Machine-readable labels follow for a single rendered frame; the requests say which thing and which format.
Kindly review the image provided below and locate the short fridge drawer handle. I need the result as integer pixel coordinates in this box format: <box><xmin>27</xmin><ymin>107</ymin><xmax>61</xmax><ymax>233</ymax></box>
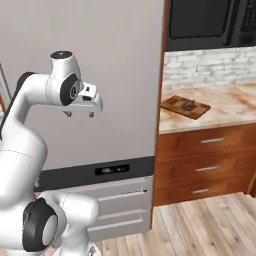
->
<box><xmin>87</xmin><ymin>217</ymin><xmax>144</xmax><ymax>232</ymax></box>

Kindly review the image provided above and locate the brown wooden drawer front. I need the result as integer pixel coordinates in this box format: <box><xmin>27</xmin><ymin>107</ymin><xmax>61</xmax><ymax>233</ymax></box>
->
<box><xmin>155</xmin><ymin>148</ymin><xmax>256</xmax><ymax>190</ymax></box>
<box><xmin>153</xmin><ymin>172</ymin><xmax>255</xmax><ymax>208</ymax></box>
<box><xmin>157</xmin><ymin>123</ymin><xmax>256</xmax><ymax>163</ymax></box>

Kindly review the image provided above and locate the brown wooden cutting board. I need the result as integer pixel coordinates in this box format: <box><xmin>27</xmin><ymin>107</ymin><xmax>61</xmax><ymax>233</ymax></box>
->
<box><xmin>159</xmin><ymin>94</ymin><xmax>212</xmax><ymax>121</ymax></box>

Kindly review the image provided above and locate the large grey fridge drawer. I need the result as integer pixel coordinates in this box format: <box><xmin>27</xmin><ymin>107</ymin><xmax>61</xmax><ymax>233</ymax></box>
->
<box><xmin>63</xmin><ymin>175</ymin><xmax>155</xmax><ymax>216</ymax></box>

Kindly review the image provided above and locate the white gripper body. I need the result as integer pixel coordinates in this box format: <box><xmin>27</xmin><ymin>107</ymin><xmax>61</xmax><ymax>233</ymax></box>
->
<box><xmin>61</xmin><ymin>91</ymin><xmax>104</xmax><ymax>114</ymax></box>

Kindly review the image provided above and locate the silver drawer handle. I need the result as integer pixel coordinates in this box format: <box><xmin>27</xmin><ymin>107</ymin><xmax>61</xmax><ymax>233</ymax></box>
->
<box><xmin>194</xmin><ymin>165</ymin><xmax>220</xmax><ymax>173</ymax></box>
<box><xmin>200</xmin><ymin>136</ymin><xmax>226</xmax><ymax>145</ymax></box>
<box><xmin>192</xmin><ymin>188</ymin><xmax>211</xmax><ymax>195</ymax></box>

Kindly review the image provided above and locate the black fridge control band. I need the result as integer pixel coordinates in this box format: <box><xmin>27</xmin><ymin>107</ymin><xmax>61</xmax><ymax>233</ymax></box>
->
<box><xmin>34</xmin><ymin>155</ymin><xmax>156</xmax><ymax>193</ymax></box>

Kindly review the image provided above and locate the grey fridge door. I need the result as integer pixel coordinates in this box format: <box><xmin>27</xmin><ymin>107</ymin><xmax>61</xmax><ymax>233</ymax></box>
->
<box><xmin>0</xmin><ymin>0</ymin><xmax>165</xmax><ymax>171</ymax></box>

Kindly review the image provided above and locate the long fridge drawer handle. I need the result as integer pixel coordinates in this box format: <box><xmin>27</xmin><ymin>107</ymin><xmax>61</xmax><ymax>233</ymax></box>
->
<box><xmin>97</xmin><ymin>189</ymin><xmax>148</xmax><ymax>203</ymax></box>

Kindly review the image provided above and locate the black microwave oven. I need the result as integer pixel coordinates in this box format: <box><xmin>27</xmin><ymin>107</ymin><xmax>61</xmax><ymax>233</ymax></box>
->
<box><xmin>165</xmin><ymin>0</ymin><xmax>256</xmax><ymax>53</ymax></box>

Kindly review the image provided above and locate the small grey fridge drawer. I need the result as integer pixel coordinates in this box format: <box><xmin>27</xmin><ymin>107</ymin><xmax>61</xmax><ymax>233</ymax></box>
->
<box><xmin>87</xmin><ymin>207</ymin><xmax>153</xmax><ymax>243</ymax></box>

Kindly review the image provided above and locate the brown wooden side panel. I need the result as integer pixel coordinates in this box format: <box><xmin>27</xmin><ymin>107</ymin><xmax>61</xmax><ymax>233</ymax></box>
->
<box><xmin>151</xmin><ymin>0</ymin><xmax>170</xmax><ymax>208</ymax></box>

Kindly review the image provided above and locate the dark grey fish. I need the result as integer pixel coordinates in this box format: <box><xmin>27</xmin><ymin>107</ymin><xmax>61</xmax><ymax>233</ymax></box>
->
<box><xmin>179</xmin><ymin>99</ymin><xmax>198</xmax><ymax>112</ymax></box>

